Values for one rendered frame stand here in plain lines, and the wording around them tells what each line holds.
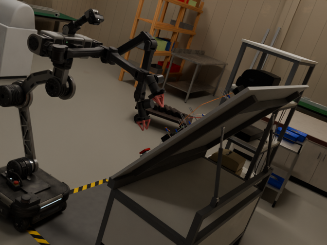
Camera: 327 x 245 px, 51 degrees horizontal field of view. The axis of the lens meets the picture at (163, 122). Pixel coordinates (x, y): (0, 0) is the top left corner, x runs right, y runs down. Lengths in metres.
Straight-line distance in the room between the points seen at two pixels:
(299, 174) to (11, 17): 5.10
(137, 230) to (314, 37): 7.88
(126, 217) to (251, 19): 8.08
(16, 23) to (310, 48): 6.64
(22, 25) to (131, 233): 4.72
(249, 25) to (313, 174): 5.11
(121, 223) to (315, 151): 3.94
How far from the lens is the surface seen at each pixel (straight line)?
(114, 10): 11.63
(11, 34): 6.15
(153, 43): 2.43
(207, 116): 1.70
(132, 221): 2.13
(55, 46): 2.23
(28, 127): 3.10
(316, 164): 5.65
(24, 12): 6.25
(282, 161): 5.71
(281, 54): 2.83
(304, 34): 9.40
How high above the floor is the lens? 1.92
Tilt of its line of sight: 18 degrees down
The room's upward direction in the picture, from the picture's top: 18 degrees clockwise
